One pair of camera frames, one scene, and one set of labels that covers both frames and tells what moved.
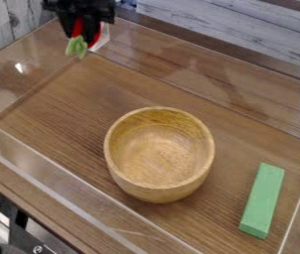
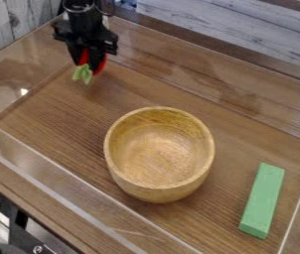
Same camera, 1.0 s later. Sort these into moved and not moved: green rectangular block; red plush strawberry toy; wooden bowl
Moved: red plush strawberry toy
Not moved: wooden bowl; green rectangular block
